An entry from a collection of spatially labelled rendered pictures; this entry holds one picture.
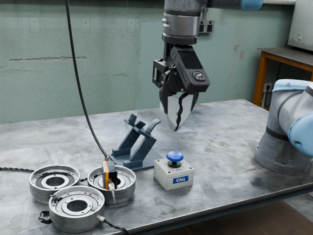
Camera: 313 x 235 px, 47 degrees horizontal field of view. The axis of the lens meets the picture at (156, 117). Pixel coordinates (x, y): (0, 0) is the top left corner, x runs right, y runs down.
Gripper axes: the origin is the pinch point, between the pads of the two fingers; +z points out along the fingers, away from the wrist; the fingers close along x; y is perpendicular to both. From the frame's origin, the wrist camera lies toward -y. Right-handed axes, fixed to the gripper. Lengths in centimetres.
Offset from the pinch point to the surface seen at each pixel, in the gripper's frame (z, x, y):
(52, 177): 11.3, 26.8, 5.8
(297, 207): 94, -125, 63
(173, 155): 6.6, 0.6, -0.7
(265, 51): 16, -155, 148
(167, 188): 13.2, 3.0, -3.7
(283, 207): 39, -49, 9
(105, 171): 6.9, 17.2, -2.4
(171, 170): 9.5, 1.7, -2.5
